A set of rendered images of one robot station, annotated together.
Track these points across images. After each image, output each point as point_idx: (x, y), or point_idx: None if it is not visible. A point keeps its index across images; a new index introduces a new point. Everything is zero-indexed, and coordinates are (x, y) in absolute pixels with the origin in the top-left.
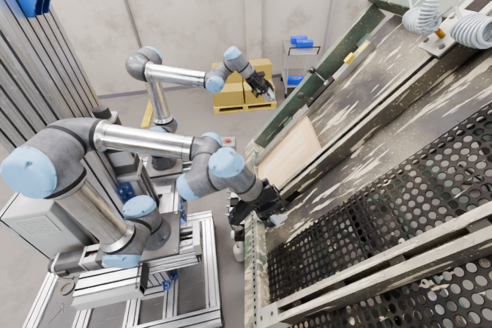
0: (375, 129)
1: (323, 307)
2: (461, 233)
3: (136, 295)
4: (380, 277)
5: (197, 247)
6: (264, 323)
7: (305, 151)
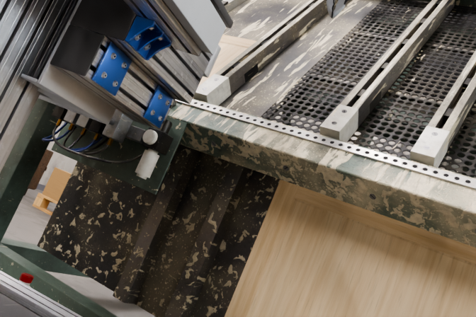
0: (313, 21)
1: (383, 83)
2: (417, 29)
3: (215, 38)
4: (406, 47)
5: (217, 52)
6: (343, 121)
7: (231, 47)
